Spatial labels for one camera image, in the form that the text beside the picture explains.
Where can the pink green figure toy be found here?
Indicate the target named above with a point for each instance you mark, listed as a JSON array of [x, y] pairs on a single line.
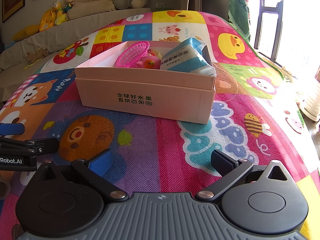
[[150, 62]]

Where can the large framed red picture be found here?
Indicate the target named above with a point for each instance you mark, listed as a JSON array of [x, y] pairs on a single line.
[[13, 0]]

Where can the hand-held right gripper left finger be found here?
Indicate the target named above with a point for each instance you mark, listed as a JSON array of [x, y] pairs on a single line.
[[101, 163]]

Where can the green hanging towel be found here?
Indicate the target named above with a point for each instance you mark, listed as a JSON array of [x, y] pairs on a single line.
[[238, 10]]

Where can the pink cardboard box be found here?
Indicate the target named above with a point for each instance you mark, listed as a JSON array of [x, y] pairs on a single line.
[[150, 100]]

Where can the sofa with beige cover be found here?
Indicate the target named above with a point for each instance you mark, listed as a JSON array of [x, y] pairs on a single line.
[[30, 42]]

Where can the beige folded blanket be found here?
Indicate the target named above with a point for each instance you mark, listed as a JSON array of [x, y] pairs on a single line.
[[95, 5]]

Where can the yellow pillow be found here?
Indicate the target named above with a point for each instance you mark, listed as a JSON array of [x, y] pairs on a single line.
[[25, 32]]

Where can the wall socket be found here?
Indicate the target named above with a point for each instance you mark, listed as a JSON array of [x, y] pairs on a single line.
[[160, 4]]

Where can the dark window frame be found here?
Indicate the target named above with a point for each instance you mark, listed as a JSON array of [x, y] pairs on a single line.
[[275, 47]]

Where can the yellow red cake toy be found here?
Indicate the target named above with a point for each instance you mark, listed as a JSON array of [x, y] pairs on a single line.
[[156, 53]]

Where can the yellow bird plush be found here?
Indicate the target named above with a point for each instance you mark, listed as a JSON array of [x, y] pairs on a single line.
[[58, 11]]

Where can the brown plush toy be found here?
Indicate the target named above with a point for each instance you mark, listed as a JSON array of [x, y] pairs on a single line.
[[36, 55]]

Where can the yellow striped plush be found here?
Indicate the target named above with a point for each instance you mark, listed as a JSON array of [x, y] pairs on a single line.
[[47, 20]]

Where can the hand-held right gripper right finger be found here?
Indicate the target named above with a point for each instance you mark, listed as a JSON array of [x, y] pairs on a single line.
[[222, 163]]

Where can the cartoon boy doll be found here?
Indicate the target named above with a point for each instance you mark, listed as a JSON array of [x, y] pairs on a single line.
[[68, 3]]

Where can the blue white tissue pack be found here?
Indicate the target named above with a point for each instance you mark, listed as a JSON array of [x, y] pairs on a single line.
[[180, 57]]

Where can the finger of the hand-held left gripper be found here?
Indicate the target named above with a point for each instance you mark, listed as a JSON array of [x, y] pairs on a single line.
[[11, 129], [32, 146]]

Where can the pink plastic basket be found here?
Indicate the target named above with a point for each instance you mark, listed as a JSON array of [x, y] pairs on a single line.
[[132, 52]]

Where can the colourful cartoon play mat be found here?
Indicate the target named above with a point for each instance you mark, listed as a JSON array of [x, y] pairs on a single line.
[[150, 150]]

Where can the white plant pot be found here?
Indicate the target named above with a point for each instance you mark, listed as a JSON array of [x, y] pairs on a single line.
[[311, 102]]

